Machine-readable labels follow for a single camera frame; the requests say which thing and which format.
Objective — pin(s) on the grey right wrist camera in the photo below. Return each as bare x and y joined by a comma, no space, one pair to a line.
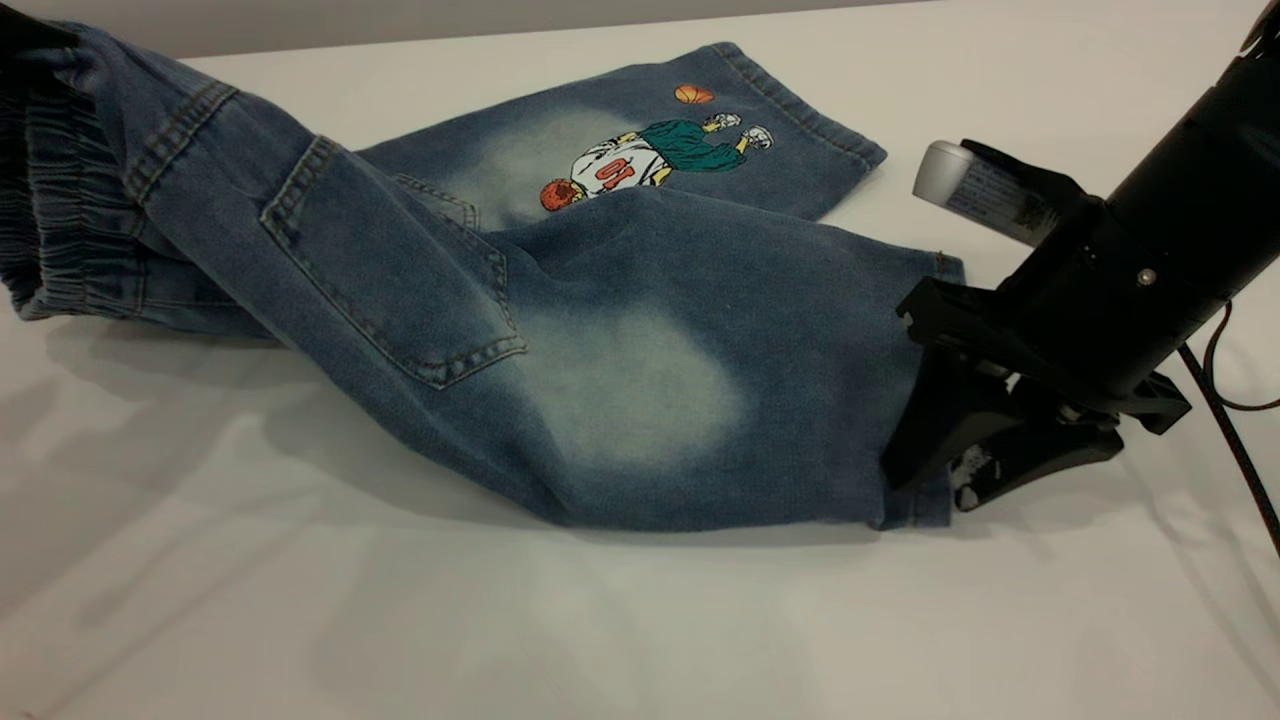
985,190

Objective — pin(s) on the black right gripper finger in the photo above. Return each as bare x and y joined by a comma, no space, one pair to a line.
940,420
1040,450

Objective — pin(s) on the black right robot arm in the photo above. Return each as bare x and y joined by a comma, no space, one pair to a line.
1210,150

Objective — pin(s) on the blue denim pants with print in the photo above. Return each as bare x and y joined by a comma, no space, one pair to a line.
620,300

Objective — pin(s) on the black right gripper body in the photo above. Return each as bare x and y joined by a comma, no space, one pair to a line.
1090,310

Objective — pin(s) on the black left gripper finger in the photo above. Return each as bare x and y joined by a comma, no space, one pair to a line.
25,18

